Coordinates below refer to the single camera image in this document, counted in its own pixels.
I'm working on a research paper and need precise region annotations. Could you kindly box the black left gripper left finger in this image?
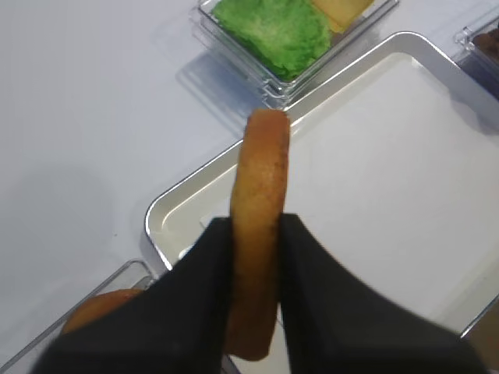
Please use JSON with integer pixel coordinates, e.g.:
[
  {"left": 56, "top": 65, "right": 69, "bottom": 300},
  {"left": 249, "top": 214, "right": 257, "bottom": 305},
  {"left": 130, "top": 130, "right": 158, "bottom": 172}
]
[{"left": 32, "top": 218, "right": 232, "bottom": 373}]

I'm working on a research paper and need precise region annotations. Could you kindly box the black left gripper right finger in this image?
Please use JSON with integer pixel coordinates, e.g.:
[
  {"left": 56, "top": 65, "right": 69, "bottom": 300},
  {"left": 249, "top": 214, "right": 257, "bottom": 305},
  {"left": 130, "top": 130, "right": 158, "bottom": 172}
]
[{"left": 279, "top": 214, "right": 487, "bottom": 373}]

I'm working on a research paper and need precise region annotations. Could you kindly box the bun bottom front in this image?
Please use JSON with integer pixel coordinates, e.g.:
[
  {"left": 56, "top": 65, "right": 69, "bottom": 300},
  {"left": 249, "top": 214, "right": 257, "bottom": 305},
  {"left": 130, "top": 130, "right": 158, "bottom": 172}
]
[{"left": 225, "top": 109, "right": 290, "bottom": 362}]

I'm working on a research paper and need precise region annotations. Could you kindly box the bun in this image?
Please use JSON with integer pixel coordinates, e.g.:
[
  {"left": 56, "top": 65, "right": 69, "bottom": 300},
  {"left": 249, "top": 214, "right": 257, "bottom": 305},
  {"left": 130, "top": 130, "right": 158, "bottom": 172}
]
[
  {"left": 225, "top": 109, "right": 290, "bottom": 362},
  {"left": 61, "top": 289, "right": 143, "bottom": 334}
]

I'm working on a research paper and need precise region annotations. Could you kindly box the clear plastic lettuce cheese bin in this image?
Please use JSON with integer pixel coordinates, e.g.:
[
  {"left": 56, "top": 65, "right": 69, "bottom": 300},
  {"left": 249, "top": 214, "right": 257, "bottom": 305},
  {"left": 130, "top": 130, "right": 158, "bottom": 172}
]
[{"left": 190, "top": 1, "right": 399, "bottom": 108}]

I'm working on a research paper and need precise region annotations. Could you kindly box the green lettuce leaf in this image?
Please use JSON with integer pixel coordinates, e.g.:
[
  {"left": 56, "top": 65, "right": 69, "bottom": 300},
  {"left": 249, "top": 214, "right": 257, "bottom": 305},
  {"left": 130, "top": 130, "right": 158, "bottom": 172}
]
[{"left": 212, "top": 0, "right": 331, "bottom": 82}]

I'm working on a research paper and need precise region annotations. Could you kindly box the clear plastic bun bin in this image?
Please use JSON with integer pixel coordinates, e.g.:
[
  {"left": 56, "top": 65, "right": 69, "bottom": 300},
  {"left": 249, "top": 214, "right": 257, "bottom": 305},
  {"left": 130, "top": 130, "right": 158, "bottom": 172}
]
[{"left": 0, "top": 258, "right": 239, "bottom": 374}]

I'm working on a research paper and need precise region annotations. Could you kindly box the flat bun bottom rear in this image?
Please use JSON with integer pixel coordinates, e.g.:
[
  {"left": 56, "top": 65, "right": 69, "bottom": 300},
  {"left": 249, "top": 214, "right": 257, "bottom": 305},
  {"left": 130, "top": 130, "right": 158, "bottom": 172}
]
[{"left": 61, "top": 289, "right": 143, "bottom": 334}]

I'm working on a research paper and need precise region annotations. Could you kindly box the silver metal tray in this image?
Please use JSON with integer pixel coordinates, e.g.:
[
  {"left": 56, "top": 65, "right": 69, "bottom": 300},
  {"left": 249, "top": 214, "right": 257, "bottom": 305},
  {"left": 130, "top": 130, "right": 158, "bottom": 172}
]
[{"left": 144, "top": 31, "right": 499, "bottom": 339}]

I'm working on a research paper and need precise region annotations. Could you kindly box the yellow cheese slice front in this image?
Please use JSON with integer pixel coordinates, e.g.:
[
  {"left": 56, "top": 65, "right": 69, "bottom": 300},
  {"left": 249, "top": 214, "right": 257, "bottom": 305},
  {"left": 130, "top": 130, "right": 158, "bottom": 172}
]
[{"left": 312, "top": 0, "right": 373, "bottom": 34}]

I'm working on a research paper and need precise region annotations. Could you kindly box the clear plastic meat tomato bin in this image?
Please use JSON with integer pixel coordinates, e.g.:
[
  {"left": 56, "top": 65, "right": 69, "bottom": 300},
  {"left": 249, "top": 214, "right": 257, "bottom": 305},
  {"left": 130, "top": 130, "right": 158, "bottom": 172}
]
[{"left": 454, "top": 6, "right": 498, "bottom": 99}]

